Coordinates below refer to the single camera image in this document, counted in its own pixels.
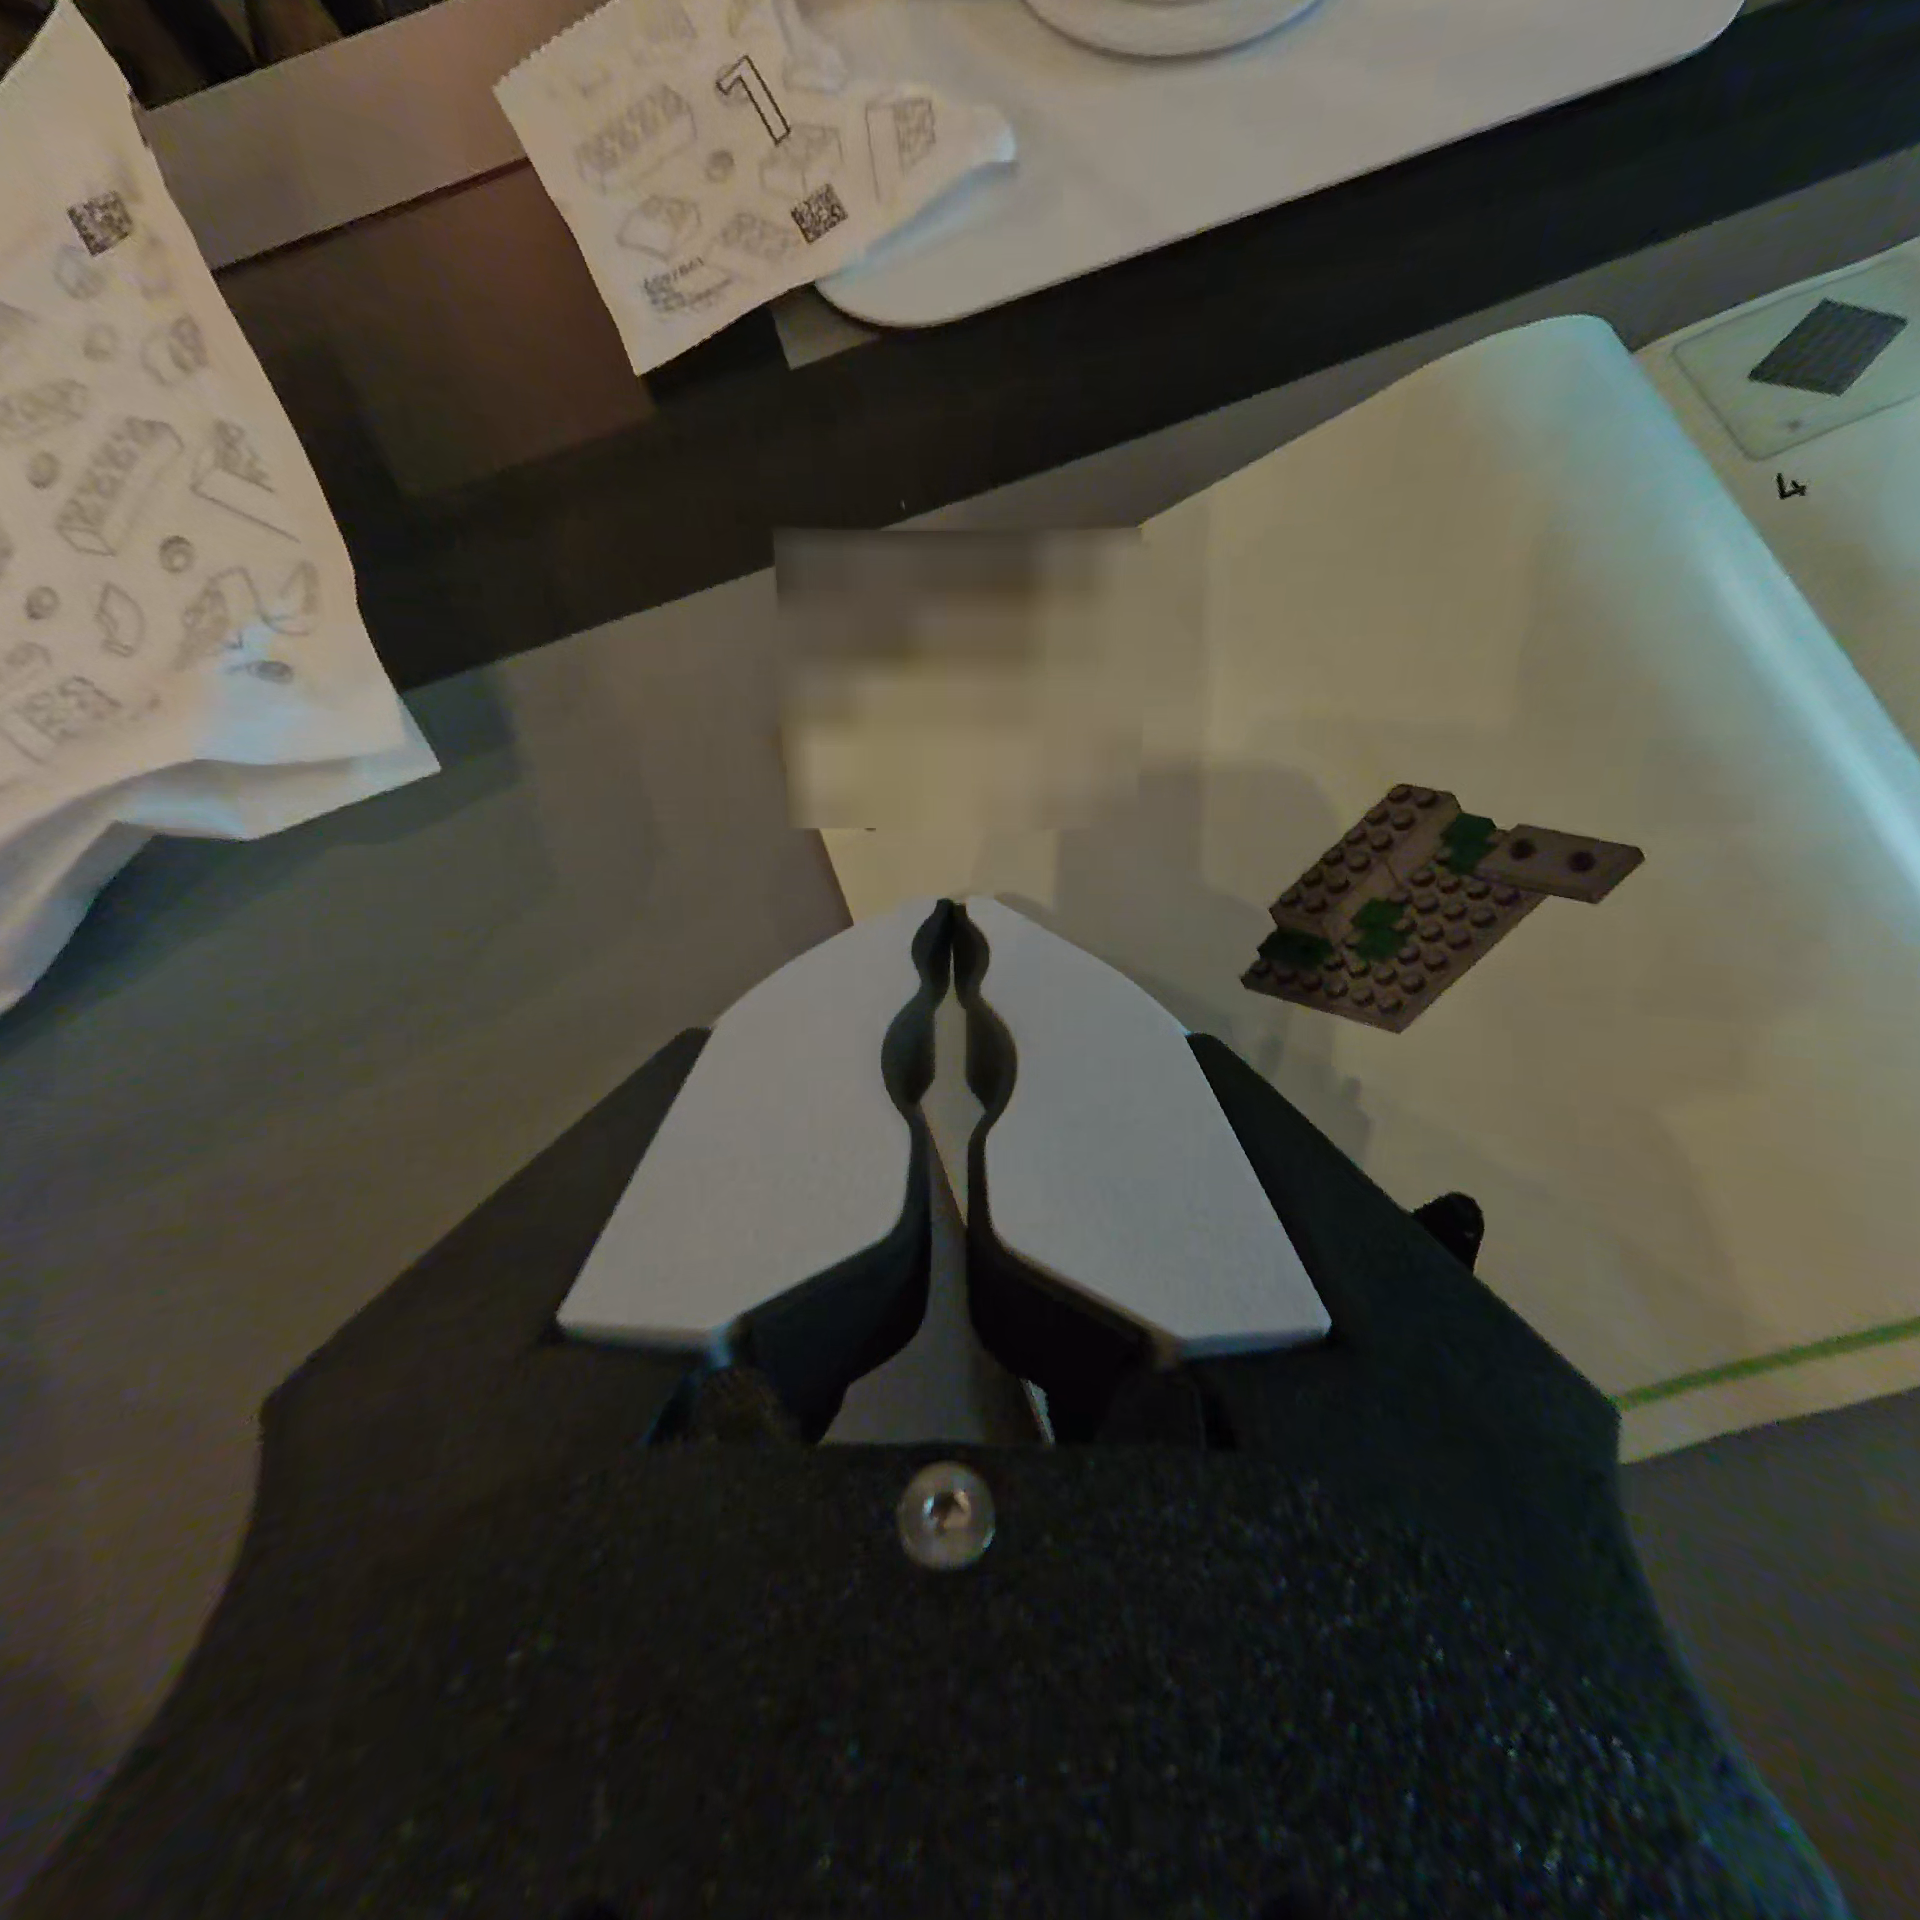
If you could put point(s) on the white printed paper bag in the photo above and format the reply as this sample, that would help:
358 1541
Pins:
705 211
150 523

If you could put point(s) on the grey desk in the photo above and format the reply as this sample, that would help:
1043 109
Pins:
376 1050

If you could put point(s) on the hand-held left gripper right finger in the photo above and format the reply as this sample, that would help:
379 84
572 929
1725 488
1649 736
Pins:
1155 1185

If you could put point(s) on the building instruction booklet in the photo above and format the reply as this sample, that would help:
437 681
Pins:
1501 629

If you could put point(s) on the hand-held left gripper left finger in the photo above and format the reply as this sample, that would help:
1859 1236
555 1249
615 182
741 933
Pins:
750 1185

